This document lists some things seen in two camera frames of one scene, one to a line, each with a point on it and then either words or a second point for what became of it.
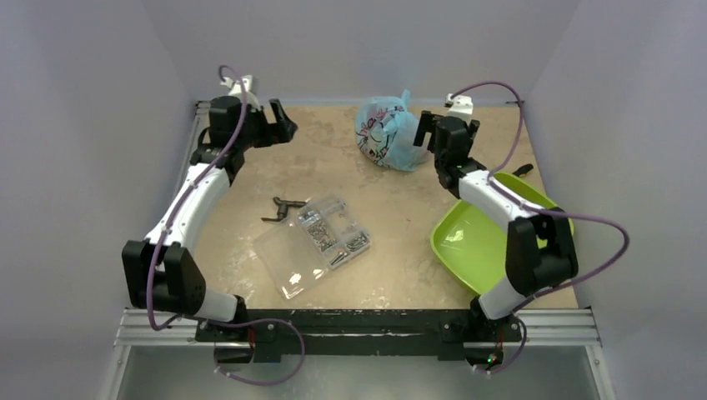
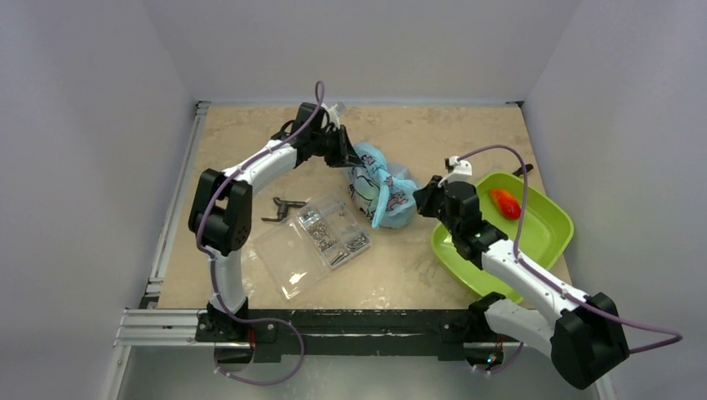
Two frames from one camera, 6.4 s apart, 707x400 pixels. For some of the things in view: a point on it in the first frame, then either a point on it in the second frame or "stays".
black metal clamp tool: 283,207 stays
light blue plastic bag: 386,130 -> 381,191
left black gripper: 280,132 -> 345,155
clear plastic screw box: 323,235 stays
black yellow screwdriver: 523,171 stays
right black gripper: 442,122 -> 429,193
